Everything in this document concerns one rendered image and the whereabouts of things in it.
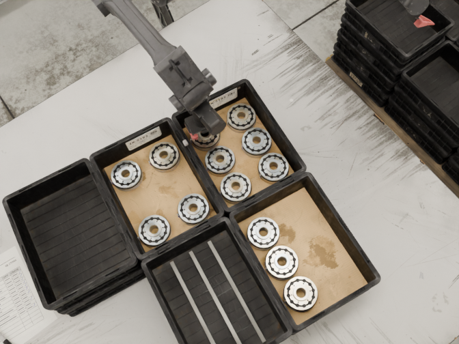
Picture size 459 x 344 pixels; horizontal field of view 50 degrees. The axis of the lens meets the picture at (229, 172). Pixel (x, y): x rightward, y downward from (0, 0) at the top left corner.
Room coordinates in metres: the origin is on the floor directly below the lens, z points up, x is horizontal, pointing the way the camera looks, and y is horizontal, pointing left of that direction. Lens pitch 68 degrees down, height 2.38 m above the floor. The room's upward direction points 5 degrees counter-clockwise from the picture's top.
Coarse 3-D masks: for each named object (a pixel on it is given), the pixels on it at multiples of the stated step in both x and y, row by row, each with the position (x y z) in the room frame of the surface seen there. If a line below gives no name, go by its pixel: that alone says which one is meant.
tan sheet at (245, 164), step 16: (224, 112) 0.87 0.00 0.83; (224, 128) 0.80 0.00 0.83; (192, 144) 0.75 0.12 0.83; (224, 144) 0.74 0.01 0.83; (240, 144) 0.74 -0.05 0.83; (272, 144) 0.73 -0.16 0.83; (240, 160) 0.67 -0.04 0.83; (256, 160) 0.67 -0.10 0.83; (224, 176) 0.62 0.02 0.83; (256, 176) 0.61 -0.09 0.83; (256, 192) 0.55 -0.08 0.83
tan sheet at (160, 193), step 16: (176, 144) 0.76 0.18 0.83; (144, 160) 0.71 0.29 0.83; (144, 176) 0.65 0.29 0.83; (160, 176) 0.64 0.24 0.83; (176, 176) 0.64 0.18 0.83; (192, 176) 0.63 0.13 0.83; (128, 192) 0.59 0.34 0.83; (144, 192) 0.59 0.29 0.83; (160, 192) 0.58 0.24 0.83; (176, 192) 0.58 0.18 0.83; (192, 192) 0.57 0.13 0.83; (128, 208) 0.54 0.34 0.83; (144, 208) 0.53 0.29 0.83; (160, 208) 0.53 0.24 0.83; (176, 208) 0.52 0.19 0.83; (192, 208) 0.52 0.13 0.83; (176, 224) 0.47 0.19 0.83
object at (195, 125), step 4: (212, 108) 0.81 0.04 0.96; (192, 116) 0.79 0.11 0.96; (184, 120) 0.78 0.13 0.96; (188, 120) 0.78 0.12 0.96; (192, 120) 0.77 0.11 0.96; (196, 120) 0.75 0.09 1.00; (188, 124) 0.76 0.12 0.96; (192, 124) 0.76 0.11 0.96; (196, 124) 0.75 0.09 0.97; (200, 124) 0.75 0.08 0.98; (192, 128) 0.74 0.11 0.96; (196, 128) 0.74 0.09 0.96; (200, 128) 0.74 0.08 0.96; (204, 128) 0.74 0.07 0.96; (192, 132) 0.73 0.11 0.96; (196, 132) 0.73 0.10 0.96
